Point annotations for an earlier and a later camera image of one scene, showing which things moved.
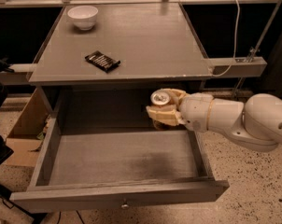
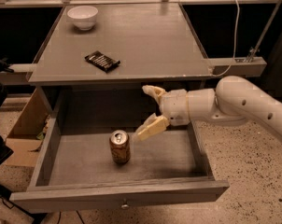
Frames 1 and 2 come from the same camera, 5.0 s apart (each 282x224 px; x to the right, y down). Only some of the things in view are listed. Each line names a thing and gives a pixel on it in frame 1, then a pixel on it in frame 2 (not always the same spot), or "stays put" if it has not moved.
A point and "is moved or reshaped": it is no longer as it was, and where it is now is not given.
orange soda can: [160, 97] is moved or reshaped
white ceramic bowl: [83, 16] stays put
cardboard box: [26, 137] stays put
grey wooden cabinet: [101, 63] stays put
